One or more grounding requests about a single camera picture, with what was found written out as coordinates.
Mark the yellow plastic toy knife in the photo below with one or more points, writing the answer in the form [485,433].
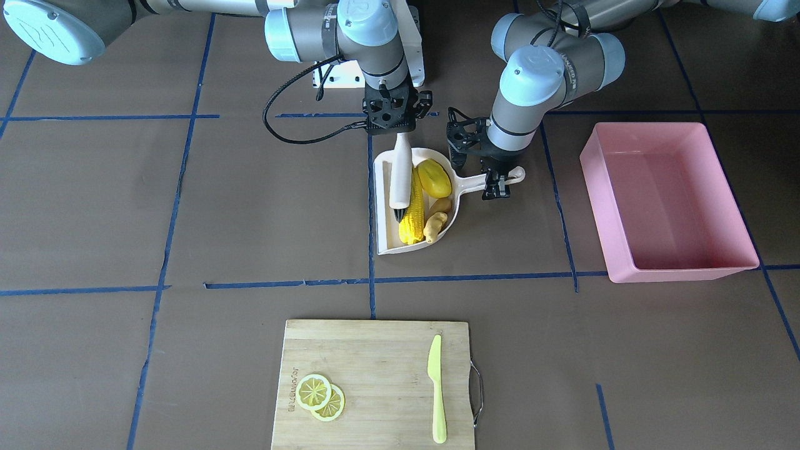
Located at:
[439,428]

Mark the lemon slice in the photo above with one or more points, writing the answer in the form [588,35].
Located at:
[313,392]
[333,408]

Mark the yellow toy bell pepper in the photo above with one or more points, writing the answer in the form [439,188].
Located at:
[435,181]

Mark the wooden cutting board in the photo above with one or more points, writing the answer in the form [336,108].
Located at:
[382,368]

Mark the tan toy ginger root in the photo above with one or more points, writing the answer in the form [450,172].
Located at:
[438,216]

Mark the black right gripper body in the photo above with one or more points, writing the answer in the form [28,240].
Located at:
[423,104]

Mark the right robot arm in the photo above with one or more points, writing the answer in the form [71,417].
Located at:
[79,32]

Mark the yellow toy corn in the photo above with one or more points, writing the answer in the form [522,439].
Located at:
[411,227]

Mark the pink plastic bin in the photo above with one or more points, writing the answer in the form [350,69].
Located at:
[662,205]

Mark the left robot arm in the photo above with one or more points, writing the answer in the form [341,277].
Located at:
[553,57]

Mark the white handled black brush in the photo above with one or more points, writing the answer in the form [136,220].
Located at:
[401,176]

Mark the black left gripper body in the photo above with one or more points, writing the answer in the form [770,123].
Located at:
[498,160]

